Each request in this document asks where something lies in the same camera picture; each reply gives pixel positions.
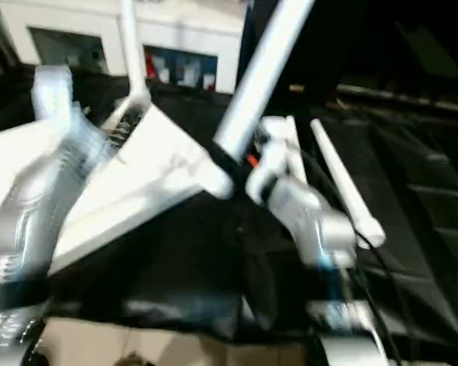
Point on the white plastic table top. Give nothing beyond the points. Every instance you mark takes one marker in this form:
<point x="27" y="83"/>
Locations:
<point x="153" y="168"/>

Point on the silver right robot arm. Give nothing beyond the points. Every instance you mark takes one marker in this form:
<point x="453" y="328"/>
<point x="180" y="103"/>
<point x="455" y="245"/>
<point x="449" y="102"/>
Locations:
<point x="320" y="229"/>

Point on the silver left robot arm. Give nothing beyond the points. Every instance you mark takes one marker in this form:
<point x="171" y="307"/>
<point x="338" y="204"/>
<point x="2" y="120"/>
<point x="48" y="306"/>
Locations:
<point x="38" y="198"/>

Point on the black work mat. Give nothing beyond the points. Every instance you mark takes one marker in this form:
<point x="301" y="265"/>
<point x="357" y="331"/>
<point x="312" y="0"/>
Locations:
<point x="214" y="259"/>

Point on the white sideboard with glass doors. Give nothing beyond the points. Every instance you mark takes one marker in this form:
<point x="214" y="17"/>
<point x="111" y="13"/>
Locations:
<point x="191" y="30"/>

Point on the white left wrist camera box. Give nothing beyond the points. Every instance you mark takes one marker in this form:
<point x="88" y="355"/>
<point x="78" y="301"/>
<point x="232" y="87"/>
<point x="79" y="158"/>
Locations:
<point x="57" y="95"/>

